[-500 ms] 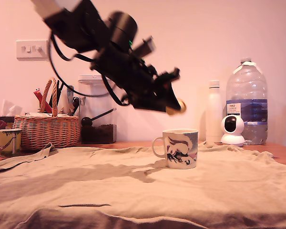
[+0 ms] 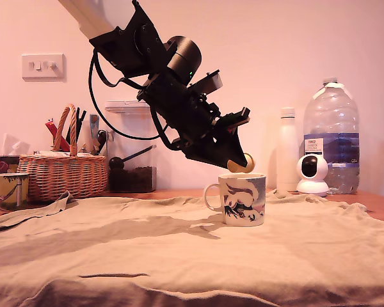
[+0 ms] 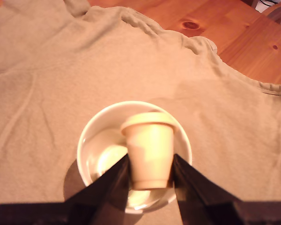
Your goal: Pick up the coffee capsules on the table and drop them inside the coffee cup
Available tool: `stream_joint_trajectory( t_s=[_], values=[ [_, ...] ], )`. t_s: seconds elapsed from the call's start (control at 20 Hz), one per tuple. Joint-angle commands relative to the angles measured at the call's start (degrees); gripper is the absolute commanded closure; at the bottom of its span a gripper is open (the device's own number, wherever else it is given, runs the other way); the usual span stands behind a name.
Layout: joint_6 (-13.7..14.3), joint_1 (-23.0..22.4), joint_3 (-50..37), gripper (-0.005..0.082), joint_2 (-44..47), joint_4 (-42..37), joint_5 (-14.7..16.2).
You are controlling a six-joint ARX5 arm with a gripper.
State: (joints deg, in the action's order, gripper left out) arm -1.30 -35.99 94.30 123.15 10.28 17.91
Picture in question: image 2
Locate cream yellow coffee capsule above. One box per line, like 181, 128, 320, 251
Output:
228, 152, 255, 175

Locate clear coffee bean container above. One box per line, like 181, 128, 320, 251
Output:
104, 100, 157, 193

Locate black coffee scoop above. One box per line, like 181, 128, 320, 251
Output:
108, 145, 157, 170

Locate white insulated bottle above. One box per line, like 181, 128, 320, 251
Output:
276, 107, 300, 192

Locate white mug with creature print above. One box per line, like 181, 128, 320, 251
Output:
203, 173, 266, 227

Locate large clear water bottle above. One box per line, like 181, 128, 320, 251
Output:
303, 76, 360, 195

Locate blue sachet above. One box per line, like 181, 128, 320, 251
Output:
89, 114, 100, 151

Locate beige cloth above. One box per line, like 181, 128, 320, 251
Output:
0, 188, 384, 307

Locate black stick sachet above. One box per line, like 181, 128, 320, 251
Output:
65, 107, 81, 146
74, 110, 87, 146

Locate red sachet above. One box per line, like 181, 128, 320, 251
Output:
44, 118, 70, 152

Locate white papers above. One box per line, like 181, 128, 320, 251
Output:
31, 150, 100, 157

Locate white paper tissue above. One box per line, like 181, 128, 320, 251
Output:
2, 133, 30, 157

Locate dark printed tissue box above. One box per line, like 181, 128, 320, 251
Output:
0, 155, 21, 175

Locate yellow-green mug with hammock print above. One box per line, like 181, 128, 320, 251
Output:
0, 173, 29, 211

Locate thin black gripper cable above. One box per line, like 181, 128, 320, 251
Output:
150, 107, 185, 150

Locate long black looping cable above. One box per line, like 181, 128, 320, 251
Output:
88, 49, 170, 141

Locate small white round camera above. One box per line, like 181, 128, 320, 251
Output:
296, 154, 329, 198

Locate short black cable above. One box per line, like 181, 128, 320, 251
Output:
95, 52, 148, 88

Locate wicker basket with handle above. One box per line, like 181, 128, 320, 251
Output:
17, 104, 108, 201

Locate white wall light switch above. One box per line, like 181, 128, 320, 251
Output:
21, 53, 66, 81

